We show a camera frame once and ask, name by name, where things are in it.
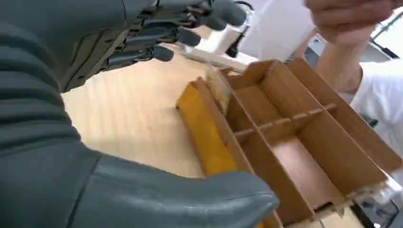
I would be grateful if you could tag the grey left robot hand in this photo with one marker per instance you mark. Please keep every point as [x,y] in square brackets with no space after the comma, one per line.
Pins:
[163,201]

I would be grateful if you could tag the yellow sheet on box side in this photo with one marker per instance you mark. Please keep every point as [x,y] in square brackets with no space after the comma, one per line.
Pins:
[206,135]

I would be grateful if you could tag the clear sleeved card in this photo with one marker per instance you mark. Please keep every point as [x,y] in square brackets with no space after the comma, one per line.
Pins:
[218,89]

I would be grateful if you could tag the wooden divided card box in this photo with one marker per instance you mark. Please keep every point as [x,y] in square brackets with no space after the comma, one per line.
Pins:
[283,126]

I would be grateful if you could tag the white stand base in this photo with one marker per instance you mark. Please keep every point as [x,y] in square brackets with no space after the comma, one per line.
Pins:
[217,47]

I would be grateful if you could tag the ribbed grey left arm sleeve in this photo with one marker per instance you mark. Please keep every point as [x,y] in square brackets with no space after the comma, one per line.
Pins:
[28,94]

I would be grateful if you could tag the white card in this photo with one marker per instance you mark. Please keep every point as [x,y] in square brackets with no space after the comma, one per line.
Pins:
[283,28]

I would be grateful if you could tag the person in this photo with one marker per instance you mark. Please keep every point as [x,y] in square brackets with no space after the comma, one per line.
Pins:
[382,100]

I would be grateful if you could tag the person's hand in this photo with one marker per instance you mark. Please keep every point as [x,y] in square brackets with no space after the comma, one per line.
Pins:
[343,19]

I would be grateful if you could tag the black frame bar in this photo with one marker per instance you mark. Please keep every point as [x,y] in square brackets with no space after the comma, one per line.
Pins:
[384,47]

